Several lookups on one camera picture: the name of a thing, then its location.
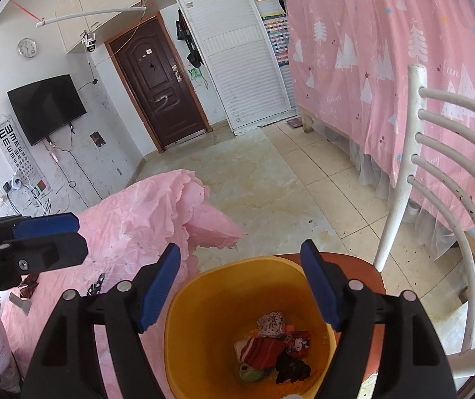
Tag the pink blanket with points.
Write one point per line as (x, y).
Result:
(138, 224)

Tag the grey vase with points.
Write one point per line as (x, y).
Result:
(21, 305)

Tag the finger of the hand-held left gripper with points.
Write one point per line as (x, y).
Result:
(46, 225)
(50, 253)

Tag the red snack packet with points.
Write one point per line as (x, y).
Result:
(299, 343)

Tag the black hanging bags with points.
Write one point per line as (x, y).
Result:
(194, 56)

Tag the red striped sock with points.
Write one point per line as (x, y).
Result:
(262, 351)

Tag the yellow bin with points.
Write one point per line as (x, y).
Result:
(204, 332)

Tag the white chair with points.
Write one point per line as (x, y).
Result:
(412, 133)

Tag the colourful grid poster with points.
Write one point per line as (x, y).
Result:
(279, 41)

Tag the black white patterned cloth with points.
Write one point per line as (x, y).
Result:
(271, 323)

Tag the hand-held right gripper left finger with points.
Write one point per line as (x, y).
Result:
(160, 286)

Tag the black wall panel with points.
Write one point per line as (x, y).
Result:
(97, 139)

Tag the small floor mat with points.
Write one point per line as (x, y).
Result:
(293, 124)

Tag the white louvered wardrobe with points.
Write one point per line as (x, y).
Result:
(233, 50)

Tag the dark brown door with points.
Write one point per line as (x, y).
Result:
(158, 83)

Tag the eye chart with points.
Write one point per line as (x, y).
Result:
(13, 149)

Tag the white power adapter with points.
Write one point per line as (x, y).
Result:
(13, 183)

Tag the round wall clock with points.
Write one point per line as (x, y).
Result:
(27, 48)

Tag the white rod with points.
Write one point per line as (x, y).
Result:
(96, 12)

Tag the white wall outlet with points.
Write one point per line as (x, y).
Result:
(1, 198)

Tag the white security camera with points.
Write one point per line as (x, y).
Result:
(90, 43)

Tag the wooden bunk bed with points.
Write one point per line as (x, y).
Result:
(306, 122)

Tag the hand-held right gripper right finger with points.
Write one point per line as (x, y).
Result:
(320, 286)

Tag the black wall television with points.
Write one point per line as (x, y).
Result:
(46, 108)

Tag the pink tree print curtain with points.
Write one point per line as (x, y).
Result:
(387, 29)

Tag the dark red snack wrapper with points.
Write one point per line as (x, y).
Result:
(28, 286)

